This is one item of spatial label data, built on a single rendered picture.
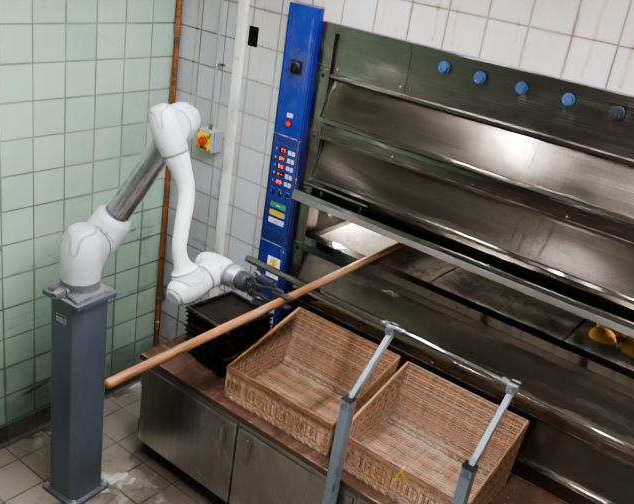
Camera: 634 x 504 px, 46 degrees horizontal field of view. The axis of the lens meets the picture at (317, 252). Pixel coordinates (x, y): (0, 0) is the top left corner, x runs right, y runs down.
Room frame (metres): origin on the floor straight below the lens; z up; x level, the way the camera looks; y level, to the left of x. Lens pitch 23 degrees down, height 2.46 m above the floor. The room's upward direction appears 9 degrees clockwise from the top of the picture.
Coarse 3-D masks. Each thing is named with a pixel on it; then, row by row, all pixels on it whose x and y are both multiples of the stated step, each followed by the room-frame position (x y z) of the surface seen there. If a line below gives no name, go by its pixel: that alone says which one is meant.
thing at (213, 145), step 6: (198, 132) 3.41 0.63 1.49; (204, 132) 3.39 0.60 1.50; (210, 132) 3.38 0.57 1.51; (216, 132) 3.39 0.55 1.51; (222, 132) 3.42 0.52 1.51; (210, 138) 3.37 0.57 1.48; (216, 138) 3.39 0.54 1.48; (198, 144) 3.41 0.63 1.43; (204, 144) 3.39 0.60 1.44; (210, 144) 3.37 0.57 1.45; (216, 144) 3.39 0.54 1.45; (204, 150) 3.39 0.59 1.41; (210, 150) 3.37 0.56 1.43; (216, 150) 3.40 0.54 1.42
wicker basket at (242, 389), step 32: (288, 320) 2.99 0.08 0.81; (320, 320) 2.99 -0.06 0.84; (256, 352) 2.82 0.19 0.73; (288, 352) 3.00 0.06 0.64; (320, 352) 2.93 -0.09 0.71; (352, 352) 2.86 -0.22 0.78; (384, 352) 2.80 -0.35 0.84; (256, 384) 2.58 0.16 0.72; (288, 384) 2.82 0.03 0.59; (320, 384) 2.86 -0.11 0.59; (352, 384) 2.81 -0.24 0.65; (384, 384) 2.69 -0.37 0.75; (288, 416) 2.49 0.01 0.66; (320, 416) 2.62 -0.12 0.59; (320, 448) 2.40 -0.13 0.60
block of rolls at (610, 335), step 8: (592, 328) 2.57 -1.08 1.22; (600, 328) 2.55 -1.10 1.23; (608, 328) 2.60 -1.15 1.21; (592, 336) 2.54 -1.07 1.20; (600, 336) 2.53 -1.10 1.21; (608, 336) 2.52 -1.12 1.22; (616, 336) 2.59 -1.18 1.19; (608, 344) 2.52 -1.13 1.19; (624, 344) 2.48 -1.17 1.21; (632, 344) 2.47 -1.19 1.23; (624, 352) 2.46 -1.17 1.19; (632, 352) 2.45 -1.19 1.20
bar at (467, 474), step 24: (264, 264) 2.77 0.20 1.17; (360, 312) 2.49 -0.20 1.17; (408, 336) 2.37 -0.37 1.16; (456, 360) 2.26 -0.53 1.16; (360, 384) 2.28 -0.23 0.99; (504, 384) 2.16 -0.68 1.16; (504, 408) 2.11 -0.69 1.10; (336, 432) 2.24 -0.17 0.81; (336, 456) 2.23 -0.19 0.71; (480, 456) 2.01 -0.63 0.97; (336, 480) 2.22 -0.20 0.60
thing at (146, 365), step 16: (368, 256) 2.93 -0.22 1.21; (336, 272) 2.72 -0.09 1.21; (304, 288) 2.54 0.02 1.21; (272, 304) 2.38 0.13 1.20; (240, 320) 2.23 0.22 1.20; (208, 336) 2.10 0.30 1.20; (176, 352) 1.98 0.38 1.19; (128, 368) 1.85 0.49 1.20; (144, 368) 1.88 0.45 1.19; (112, 384) 1.78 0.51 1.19
